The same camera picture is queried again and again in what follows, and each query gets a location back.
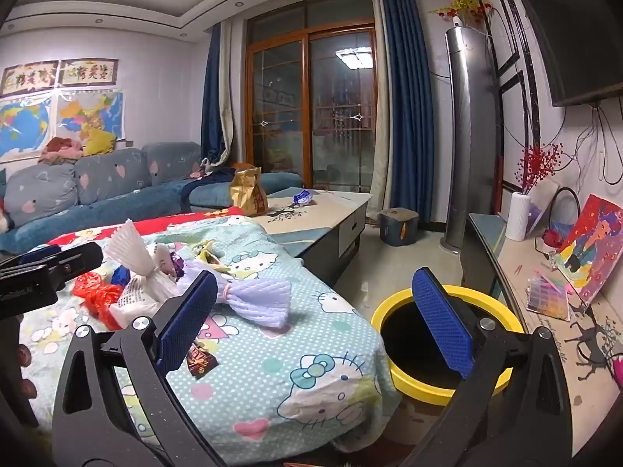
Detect wooden frame sliding glass door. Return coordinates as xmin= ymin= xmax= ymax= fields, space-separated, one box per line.
xmin=245 ymin=0 xmax=380 ymax=193

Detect blue sofa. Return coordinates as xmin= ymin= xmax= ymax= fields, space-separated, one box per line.
xmin=0 ymin=142 xmax=303 ymax=254

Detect colour sample box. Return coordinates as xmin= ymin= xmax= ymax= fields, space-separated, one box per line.
xmin=527 ymin=272 xmax=571 ymax=322

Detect red plastic bag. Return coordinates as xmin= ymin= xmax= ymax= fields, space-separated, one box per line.
xmin=73 ymin=272 xmax=125 ymax=329

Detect dark blue cloth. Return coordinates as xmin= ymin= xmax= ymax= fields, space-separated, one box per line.
xmin=182 ymin=168 xmax=244 ymax=195

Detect grey tower air conditioner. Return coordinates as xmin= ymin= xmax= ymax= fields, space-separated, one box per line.
xmin=440 ymin=26 xmax=500 ymax=254

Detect red artificial flowers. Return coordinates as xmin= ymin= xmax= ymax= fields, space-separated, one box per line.
xmin=516 ymin=142 xmax=565 ymax=195

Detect country map poster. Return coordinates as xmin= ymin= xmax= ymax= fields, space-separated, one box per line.
xmin=56 ymin=90 xmax=125 ymax=144

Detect black wall television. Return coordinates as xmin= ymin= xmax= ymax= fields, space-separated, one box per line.
xmin=506 ymin=0 xmax=623 ymax=108

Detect red blanket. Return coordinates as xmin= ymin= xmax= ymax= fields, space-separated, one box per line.
xmin=46 ymin=207 xmax=244 ymax=249

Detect yellow wrapper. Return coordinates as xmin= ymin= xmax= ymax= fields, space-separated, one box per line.
xmin=192 ymin=239 xmax=229 ymax=273

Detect colourful figure painting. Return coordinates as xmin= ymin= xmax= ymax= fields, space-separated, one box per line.
xmin=555 ymin=193 xmax=623 ymax=302

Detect purple foam net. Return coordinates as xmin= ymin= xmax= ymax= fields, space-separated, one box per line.
xmin=178 ymin=259 xmax=293 ymax=328

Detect embroidered wall banner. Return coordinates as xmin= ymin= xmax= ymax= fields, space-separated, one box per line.
xmin=0 ymin=61 xmax=60 ymax=98
xmin=61 ymin=58 xmax=119 ymax=86

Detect grey television cabinet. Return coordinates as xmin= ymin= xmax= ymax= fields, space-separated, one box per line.
xmin=460 ymin=211 xmax=623 ymax=453

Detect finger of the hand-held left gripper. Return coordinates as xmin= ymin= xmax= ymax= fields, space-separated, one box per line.
xmin=46 ymin=242 xmax=105 ymax=285
xmin=17 ymin=244 xmax=63 ymax=266

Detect yellow cushion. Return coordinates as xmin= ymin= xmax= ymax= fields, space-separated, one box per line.
xmin=83 ymin=128 xmax=118 ymax=157

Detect grey coffee table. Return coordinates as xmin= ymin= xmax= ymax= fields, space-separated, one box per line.
xmin=253 ymin=187 xmax=375 ymax=273

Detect pale canvas board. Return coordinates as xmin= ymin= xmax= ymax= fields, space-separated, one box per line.
xmin=528 ymin=180 xmax=560 ymax=237

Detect pink clothes pile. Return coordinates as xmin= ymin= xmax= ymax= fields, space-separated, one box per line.
xmin=40 ymin=136 xmax=84 ymax=165

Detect brown paper bag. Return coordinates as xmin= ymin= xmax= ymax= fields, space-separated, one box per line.
xmin=229 ymin=167 xmax=269 ymax=217

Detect brown candy wrapper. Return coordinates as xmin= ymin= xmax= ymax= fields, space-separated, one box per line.
xmin=187 ymin=343 xmax=218 ymax=380

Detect yellow round bin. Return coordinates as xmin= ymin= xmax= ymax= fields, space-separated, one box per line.
xmin=371 ymin=284 xmax=525 ymax=406

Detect white foam net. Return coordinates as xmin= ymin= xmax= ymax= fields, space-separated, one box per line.
xmin=107 ymin=219 xmax=181 ymax=314

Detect grey heart print sofa cushion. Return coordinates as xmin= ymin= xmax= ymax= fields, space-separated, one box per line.
xmin=73 ymin=148 xmax=151 ymax=205
xmin=142 ymin=142 xmax=205 ymax=186
xmin=2 ymin=163 xmax=81 ymax=227

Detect dark storage stool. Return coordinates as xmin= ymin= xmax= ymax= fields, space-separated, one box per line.
xmin=380 ymin=208 xmax=420 ymax=246

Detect beige curtain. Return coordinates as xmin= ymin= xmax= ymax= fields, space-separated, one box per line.
xmin=371 ymin=0 xmax=396 ymax=215
xmin=219 ymin=17 xmax=249 ymax=166

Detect white ribbed vase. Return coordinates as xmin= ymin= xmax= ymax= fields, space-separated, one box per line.
xmin=506 ymin=192 xmax=531 ymax=241

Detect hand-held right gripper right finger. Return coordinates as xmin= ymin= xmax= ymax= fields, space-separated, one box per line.
xmin=399 ymin=267 xmax=572 ymax=467

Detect world map poster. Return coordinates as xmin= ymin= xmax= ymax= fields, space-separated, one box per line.
xmin=0 ymin=95 xmax=53 ymax=163

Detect cartoon cat printed blanket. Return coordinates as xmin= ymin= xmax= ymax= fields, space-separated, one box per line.
xmin=19 ymin=214 xmax=402 ymax=453

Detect blue curtain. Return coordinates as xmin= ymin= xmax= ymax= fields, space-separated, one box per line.
xmin=201 ymin=22 xmax=229 ymax=166
xmin=378 ymin=0 xmax=436 ymax=225

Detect person's left hand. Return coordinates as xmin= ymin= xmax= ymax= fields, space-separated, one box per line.
xmin=14 ymin=343 xmax=40 ymax=400

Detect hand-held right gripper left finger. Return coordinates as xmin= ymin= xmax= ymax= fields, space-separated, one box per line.
xmin=51 ymin=270 xmax=229 ymax=467

